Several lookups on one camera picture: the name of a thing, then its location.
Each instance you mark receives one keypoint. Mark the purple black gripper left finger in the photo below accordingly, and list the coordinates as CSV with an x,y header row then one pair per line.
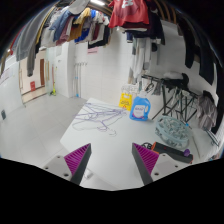
x,y
77,162

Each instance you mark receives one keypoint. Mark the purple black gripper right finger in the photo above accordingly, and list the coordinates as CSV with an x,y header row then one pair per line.
x,y
145,160

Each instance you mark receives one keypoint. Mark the black orange handheld device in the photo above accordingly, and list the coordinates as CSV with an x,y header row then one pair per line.
x,y
173,153

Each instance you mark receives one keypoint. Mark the blue detergent bottle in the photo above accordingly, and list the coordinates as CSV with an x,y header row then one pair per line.
x,y
140,108

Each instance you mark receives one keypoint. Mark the yellow wet floor sign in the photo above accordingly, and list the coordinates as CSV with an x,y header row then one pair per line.
x,y
125,101

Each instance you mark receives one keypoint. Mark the black clothes rack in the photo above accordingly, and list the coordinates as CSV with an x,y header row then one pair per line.
x,y
177,98

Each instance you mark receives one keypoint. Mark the grey garment on rack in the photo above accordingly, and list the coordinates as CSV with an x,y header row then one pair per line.
x,y
206,111

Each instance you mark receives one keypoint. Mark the brown door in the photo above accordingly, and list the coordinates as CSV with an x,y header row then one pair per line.
x,y
42,69

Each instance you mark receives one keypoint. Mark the white hanging trousers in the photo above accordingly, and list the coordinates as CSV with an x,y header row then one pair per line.
x,y
140,59

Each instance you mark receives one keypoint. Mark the dark hanging jackets right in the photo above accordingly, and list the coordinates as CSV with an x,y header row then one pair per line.
x,y
197,45

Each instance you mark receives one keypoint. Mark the grey hanging sweater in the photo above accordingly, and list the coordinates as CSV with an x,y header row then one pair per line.
x,y
26,46

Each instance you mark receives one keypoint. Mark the row of colourful hanging clothes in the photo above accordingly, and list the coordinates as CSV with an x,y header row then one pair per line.
x,y
62,26

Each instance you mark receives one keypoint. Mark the red hanging shirt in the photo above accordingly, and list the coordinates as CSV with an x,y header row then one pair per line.
x,y
128,12

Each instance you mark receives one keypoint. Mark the pile of purple wire hangers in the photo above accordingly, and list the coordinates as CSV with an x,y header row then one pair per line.
x,y
98,116

